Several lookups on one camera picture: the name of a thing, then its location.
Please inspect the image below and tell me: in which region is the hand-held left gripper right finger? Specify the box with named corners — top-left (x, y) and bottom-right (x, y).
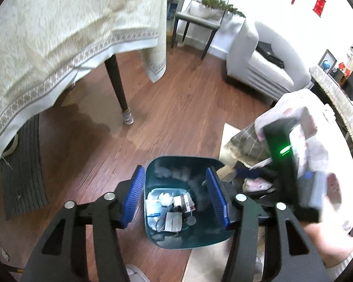
top-left (205, 166), bottom-right (332, 282)

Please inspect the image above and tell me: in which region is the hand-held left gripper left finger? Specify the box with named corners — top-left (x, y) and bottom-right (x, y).
top-left (20, 164), bottom-right (146, 282)

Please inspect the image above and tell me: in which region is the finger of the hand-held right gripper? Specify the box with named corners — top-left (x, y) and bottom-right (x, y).
top-left (235, 157), bottom-right (280, 209)

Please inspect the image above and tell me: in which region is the blue white packet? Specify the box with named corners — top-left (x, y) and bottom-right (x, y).
top-left (146, 196), bottom-right (166, 219)

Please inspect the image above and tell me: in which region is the white wrapper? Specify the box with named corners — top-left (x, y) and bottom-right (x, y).
top-left (159, 192), bottom-right (175, 207)

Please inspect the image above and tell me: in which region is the white small carton pack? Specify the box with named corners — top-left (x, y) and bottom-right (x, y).
top-left (173, 194), bottom-right (195, 212)

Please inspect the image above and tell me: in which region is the dark teal trash bin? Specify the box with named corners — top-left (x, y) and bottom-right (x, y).
top-left (144, 156), bottom-right (235, 251)

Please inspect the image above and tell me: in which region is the person's right forearm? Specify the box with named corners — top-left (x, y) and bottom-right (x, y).
top-left (304, 195), bottom-right (353, 280)

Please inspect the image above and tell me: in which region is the grey plaid cloth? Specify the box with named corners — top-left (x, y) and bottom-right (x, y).
top-left (224, 123), bottom-right (273, 168)

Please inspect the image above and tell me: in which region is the pink printed table cloth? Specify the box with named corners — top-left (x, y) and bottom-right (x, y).
top-left (254, 90), bottom-right (353, 236)

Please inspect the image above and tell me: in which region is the white slipper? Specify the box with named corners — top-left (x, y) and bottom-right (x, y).
top-left (125, 264), bottom-right (149, 282)

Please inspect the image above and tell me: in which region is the dark wooden table leg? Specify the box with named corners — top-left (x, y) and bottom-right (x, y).
top-left (104, 53), bottom-right (135, 126)

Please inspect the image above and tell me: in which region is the dark ribbed floor mat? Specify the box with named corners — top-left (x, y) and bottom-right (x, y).
top-left (0, 114), bottom-right (49, 221)

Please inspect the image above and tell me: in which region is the black leather bag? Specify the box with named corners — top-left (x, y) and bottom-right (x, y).
top-left (254, 41), bottom-right (285, 69)

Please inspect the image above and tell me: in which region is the grey armchair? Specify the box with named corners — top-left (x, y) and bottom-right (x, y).
top-left (226, 18), bottom-right (313, 101)

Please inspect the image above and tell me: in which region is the red gift box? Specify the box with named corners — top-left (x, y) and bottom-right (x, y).
top-left (338, 62), bottom-right (352, 77)

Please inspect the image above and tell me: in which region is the grey dining chair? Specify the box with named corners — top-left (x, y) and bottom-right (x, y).
top-left (171, 0), bottom-right (230, 60)

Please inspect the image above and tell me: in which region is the potted green plant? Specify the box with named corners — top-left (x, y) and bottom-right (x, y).
top-left (190, 0), bottom-right (246, 19)

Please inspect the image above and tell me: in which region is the red hanging scroll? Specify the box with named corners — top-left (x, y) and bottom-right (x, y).
top-left (313, 0), bottom-right (327, 18)

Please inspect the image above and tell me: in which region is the beige patterned tablecloth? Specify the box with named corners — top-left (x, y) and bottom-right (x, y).
top-left (0, 0), bottom-right (169, 189)

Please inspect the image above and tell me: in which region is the picture frame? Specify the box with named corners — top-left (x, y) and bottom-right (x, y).
top-left (318, 49), bottom-right (337, 73)

